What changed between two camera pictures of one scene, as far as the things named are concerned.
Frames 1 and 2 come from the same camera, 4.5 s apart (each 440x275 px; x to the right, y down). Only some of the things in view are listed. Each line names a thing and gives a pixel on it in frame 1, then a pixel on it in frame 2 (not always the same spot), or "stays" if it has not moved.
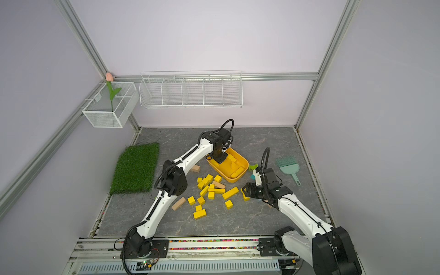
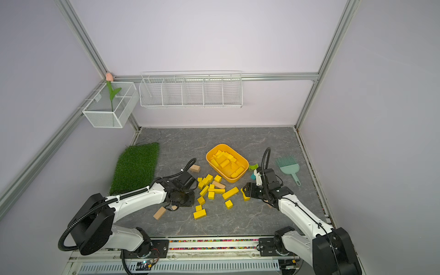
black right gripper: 249,189 stays
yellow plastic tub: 232,168 stays
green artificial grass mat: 136,169 stays
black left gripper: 221,160 → 189,203
